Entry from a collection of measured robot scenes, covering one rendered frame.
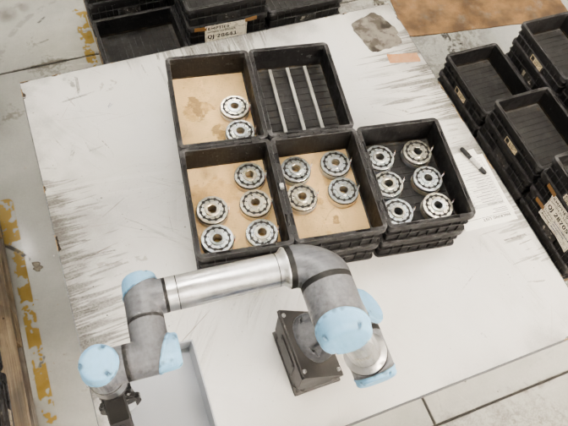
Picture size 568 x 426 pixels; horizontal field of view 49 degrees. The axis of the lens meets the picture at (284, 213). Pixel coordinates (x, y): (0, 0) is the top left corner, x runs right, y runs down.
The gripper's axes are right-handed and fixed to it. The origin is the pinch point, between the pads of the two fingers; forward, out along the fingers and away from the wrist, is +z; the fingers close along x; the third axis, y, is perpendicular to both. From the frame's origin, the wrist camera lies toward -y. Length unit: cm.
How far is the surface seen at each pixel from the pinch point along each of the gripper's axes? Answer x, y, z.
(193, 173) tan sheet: -40, 73, 24
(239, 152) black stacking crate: -56, 73, 18
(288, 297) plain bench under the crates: -56, 25, 37
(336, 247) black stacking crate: -74, 31, 24
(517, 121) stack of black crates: -199, 80, 69
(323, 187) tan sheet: -79, 54, 24
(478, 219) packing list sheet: -132, 29, 37
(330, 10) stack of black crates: -142, 171, 66
